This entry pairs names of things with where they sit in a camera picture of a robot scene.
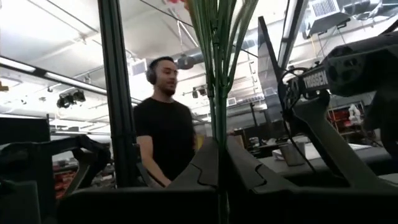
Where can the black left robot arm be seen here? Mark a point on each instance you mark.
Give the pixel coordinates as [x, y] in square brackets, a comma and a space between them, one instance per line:
[351, 68]

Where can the red artificial flower bunch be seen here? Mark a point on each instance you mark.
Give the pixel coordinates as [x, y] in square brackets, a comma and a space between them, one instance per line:
[220, 109]

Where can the person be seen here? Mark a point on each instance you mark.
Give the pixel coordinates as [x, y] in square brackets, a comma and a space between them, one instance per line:
[164, 130]

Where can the dark articulated equipment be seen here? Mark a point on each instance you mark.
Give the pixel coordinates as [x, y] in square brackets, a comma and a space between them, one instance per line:
[18, 168]

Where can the grey ceiling duct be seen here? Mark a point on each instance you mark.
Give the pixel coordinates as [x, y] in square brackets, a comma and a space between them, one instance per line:
[186, 61]

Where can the ceiling ventilation unit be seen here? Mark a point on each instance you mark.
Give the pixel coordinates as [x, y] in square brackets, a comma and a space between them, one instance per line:
[326, 12]

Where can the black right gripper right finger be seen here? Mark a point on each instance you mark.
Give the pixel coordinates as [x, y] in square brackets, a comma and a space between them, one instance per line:
[245, 171]

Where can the red storage shelf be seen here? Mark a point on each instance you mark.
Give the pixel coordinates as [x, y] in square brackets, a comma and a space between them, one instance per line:
[337, 116]

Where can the black headphones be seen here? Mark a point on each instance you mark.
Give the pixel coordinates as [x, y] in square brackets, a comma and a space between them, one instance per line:
[151, 76]

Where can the grey work table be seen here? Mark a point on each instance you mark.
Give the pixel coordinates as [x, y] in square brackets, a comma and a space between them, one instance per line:
[367, 152]

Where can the black monitor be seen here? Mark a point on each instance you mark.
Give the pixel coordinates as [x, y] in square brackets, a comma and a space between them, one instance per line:
[21, 130]

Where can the long ceiling light fixture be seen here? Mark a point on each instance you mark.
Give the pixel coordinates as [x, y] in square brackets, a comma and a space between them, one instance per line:
[71, 81]

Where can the red storage bins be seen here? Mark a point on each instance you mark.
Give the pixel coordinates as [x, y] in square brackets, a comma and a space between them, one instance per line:
[63, 182]

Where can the black aluminium frame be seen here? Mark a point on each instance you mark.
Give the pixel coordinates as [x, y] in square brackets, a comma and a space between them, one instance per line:
[116, 93]

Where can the grey metal cup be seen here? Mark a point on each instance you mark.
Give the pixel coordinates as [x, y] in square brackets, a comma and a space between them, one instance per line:
[290, 154]

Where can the white robot figure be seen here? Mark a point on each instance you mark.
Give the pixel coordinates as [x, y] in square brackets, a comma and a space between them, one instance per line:
[354, 113]

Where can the black ceiling spotlights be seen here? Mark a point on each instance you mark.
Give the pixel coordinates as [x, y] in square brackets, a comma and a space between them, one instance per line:
[66, 100]

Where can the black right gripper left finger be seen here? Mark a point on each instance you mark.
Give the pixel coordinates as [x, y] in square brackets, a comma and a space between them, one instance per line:
[205, 168]

